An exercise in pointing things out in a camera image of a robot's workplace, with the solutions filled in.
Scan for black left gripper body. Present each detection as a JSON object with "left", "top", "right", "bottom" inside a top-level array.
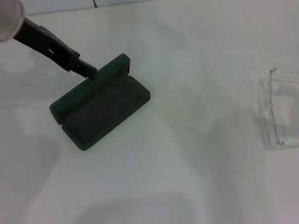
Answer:
[{"left": 10, "top": 10, "right": 84, "bottom": 80}]

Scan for green glasses case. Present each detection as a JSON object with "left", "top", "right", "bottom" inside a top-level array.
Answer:
[{"left": 42, "top": 50, "right": 158, "bottom": 156}]

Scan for clear white glasses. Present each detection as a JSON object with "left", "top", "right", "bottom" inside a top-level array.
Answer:
[{"left": 252, "top": 63, "right": 299, "bottom": 153}]

